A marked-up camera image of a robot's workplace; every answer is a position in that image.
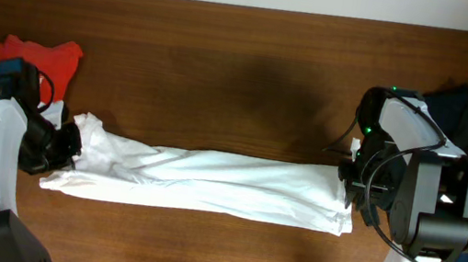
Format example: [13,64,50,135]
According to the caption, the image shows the white printed t-shirt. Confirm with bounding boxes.
[40,113,353,236]

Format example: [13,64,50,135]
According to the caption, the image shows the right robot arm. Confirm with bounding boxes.
[338,86,468,262]

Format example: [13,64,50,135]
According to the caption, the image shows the folded red t-shirt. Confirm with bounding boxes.
[0,34,84,102]

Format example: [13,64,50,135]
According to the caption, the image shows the navy blue garment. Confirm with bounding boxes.
[423,85,468,141]

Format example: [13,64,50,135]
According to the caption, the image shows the right black cable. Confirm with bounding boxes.
[304,83,453,262]

